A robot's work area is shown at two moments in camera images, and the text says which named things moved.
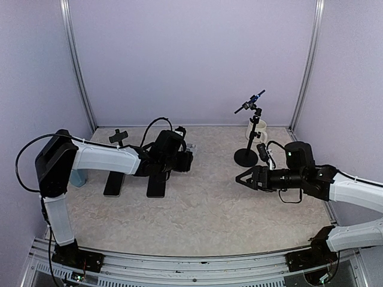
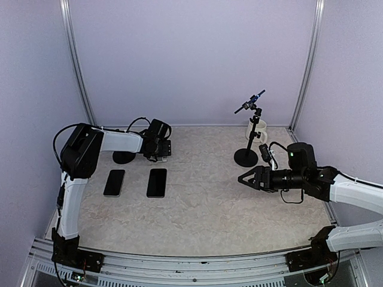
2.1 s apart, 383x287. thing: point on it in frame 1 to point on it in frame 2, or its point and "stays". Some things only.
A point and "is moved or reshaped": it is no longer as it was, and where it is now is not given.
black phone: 114,183 stays
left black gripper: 185,164 to 167,149
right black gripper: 260,171 stays
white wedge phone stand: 192,148 is moved or reshaped
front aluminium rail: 252,270 stays
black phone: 156,186 stays
